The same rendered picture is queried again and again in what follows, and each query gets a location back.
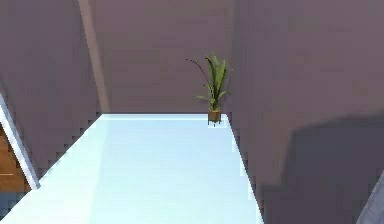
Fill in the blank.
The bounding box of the green house plant brown pot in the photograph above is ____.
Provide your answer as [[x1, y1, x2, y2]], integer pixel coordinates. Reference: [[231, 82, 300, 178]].
[[185, 51, 235, 128]]

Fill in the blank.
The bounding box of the brown wooden room door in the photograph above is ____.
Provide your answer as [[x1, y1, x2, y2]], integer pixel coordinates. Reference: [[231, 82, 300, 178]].
[[0, 93, 42, 193]]

